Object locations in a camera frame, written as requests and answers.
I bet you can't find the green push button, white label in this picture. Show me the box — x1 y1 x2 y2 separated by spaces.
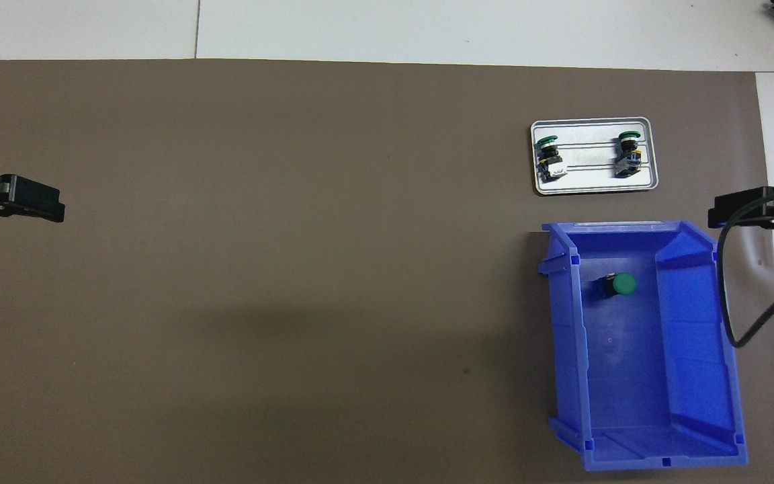
534 135 567 183

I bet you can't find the green push button, black base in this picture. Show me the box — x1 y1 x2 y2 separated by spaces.
593 272 638 302

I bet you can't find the green push button, blue-yellow base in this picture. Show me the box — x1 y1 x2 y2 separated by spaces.
613 131 644 179

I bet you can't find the silver metal tray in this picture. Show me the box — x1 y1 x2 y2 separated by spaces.
531 118 659 197

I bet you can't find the blue plastic storage bin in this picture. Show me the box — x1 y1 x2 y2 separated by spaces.
537 220 750 472

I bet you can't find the black cable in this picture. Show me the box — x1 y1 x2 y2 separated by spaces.
718 188 774 349

